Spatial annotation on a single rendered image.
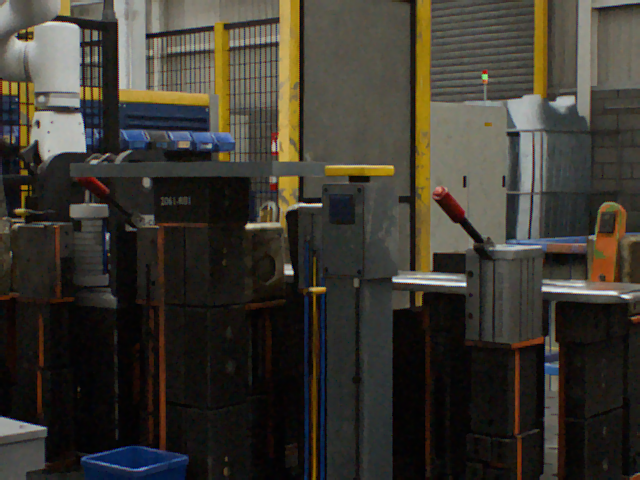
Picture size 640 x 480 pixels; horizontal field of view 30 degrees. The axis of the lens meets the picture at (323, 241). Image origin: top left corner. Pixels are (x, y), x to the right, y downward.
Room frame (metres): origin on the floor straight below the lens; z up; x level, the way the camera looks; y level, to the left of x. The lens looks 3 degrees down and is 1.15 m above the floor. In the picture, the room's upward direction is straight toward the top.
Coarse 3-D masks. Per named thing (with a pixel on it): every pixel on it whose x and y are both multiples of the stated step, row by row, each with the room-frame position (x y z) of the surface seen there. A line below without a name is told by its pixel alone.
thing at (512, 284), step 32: (512, 256) 1.47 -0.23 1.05; (480, 288) 1.49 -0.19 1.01; (512, 288) 1.47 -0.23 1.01; (480, 320) 1.49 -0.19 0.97; (512, 320) 1.47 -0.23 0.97; (480, 352) 1.50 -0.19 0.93; (512, 352) 1.48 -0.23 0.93; (480, 384) 1.50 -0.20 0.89; (512, 384) 1.48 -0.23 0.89; (480, 416) 1.50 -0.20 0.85; (512, 416) 1.48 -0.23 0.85; (480, 448) 1.49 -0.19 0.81; (512, 448) 1.47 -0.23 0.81
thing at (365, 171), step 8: (328, 168) 1.44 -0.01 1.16; (336, 168) 1.43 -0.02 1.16; (344, 168) 1.42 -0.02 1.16; (352, 168) 1.41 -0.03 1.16; (360, 168) 1.41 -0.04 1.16; (368, 168) 1.41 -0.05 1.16; (376, 168) 1.42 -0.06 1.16; (384, 168) 1.43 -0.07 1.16; (392, 168) 1.45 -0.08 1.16; (352, 176) 1.43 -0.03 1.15; (360, 176) 1.43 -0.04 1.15; (368, 176) 1.44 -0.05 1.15
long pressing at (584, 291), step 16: (288, 272) 1.83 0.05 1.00; (400, 272) 1.87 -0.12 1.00; (416, 272) 1.87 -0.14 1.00; (432, 272) 1.86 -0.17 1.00; (400, 288) 1.70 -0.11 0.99; (416, 288) 1.68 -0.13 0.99; (432, 288) 1.67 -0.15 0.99; (448, 288) 1.65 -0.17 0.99; (464, 288) 1.63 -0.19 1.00; (544, 288) 1.56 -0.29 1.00; (560, 288) 1.55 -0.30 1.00; (576, 288) 1.59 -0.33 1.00; (592, 288) 1.59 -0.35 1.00; (608, 288) 1.59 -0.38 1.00; (624, 288) 1.59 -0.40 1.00
